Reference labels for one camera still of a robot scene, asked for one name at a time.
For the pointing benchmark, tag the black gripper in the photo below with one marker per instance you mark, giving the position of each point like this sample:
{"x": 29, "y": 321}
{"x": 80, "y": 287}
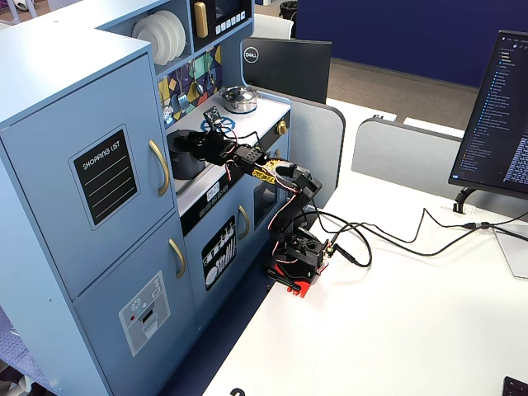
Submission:
{"x": 200, "y": 145}

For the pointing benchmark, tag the gray plastic lid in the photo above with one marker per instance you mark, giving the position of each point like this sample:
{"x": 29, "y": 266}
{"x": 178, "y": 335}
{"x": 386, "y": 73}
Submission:
{"x": 179, "y": 142}

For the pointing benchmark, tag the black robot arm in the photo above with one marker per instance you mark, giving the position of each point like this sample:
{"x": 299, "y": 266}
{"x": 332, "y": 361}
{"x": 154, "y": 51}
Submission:
{"x": 305, "y": 185}

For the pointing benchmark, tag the black and red robot base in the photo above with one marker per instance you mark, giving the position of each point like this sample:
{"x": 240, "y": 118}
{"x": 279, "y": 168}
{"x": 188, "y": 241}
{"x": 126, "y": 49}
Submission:
{"x": 301, "y": 251}

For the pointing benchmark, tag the shiny steel pot lid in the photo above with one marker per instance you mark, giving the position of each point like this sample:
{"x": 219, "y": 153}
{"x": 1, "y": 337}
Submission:
{"x": 237, "y": 94}

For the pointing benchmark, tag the gray plastic pot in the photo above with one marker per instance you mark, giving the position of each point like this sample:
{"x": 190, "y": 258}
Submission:
{"x": 181, "y": 165}

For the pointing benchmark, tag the steel skimmer spoon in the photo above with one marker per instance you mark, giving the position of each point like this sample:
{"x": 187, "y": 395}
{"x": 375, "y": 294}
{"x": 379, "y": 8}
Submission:
{"x": 167, "y": 115}

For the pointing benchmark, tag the steel slotted spatula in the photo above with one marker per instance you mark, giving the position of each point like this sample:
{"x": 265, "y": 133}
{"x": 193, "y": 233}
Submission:
{"x": 182, "y": 102}

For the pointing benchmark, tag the steel ladle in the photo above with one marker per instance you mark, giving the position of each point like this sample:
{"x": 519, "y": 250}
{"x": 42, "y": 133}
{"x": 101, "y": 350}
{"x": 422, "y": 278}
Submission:
{"x": 199, "y": 88}

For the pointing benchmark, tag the small steel spoon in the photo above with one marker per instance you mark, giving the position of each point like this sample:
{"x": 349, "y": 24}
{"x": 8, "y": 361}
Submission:
{"x": 211, "y": 78}

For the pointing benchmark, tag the black control panel strip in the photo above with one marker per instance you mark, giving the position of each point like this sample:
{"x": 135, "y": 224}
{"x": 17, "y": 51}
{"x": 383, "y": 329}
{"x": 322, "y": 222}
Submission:
{"x": 194, "y": 218}

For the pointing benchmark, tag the gold stove knob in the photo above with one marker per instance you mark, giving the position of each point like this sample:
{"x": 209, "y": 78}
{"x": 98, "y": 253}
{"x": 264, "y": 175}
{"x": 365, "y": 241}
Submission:
{"x": 281, "y": 128}

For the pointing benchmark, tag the blue oven door with window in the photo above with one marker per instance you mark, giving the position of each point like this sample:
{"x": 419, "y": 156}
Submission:
{"x": 264, "y": 202}

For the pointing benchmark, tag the black shopping list chalkboard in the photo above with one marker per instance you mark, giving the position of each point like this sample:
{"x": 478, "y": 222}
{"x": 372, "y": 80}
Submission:
{"x": 107, "y": 177}

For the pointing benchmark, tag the black toy microwave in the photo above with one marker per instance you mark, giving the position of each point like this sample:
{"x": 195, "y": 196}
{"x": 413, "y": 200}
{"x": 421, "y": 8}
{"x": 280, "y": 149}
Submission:
{"x": 198, "y": 43}

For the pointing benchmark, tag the white toy plate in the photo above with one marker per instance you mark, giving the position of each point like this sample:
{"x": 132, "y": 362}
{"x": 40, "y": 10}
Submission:
{"x": 182, "y": 37}
{"x": 148, "y": 37}
{"x": 173, "y": 41}

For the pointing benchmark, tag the gray desk divider panel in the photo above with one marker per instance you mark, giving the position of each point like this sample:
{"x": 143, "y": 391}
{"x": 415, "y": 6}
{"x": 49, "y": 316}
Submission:
{"x": 396, "y": 152}
{"x": 313, "y": 144}

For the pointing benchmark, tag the black Dell monitor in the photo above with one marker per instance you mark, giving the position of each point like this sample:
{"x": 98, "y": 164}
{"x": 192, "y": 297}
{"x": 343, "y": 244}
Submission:
{"x": 288, "y": 66}

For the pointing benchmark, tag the blue dishwasher door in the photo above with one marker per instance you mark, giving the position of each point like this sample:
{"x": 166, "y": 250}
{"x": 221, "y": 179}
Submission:
{"x": 243, "y": 264}

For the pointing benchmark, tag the white chair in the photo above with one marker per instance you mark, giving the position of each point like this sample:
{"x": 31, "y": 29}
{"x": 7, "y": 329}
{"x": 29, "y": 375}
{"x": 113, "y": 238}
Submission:
{"x": 268, "y": 26}

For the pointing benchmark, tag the blue wooden toy kitchen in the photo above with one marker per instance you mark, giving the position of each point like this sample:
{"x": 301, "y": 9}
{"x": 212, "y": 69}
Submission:
{"x": 62, "y": 62}

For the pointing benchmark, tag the black waste bin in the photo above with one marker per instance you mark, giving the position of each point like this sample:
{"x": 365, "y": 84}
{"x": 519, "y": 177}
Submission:
{"x": 288, "y": 10}

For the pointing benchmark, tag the blue fridge door with chalkboard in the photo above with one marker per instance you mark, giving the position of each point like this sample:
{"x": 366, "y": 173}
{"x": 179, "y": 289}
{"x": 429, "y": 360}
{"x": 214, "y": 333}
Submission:
{"x": 41, "y": 206}

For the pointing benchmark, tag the blue fridge door with dispenser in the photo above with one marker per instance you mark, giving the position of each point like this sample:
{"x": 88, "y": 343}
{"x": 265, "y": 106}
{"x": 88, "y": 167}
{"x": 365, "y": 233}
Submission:
{"x": 111, "y": 297}

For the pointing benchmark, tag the small black round object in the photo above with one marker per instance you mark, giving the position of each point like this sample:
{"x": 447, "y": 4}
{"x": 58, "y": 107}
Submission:
{"x": 237, "y": 392}

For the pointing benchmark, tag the monitor showing code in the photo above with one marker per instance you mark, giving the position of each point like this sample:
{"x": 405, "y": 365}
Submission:
{"x": 503, "y": 103}

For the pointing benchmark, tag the gray metal stand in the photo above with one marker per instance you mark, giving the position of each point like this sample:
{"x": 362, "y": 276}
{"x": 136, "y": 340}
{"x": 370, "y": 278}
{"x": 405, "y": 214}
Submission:
{"x": 515, "y": 255}

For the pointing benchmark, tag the black keyboard corner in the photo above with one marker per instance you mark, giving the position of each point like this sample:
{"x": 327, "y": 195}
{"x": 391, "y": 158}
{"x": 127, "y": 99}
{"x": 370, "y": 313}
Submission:
{"x": 515, "y": 387}

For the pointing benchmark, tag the small wrist camera board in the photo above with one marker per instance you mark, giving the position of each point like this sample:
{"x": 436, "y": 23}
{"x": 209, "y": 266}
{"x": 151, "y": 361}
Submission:
{"x": 212, "y": 113}

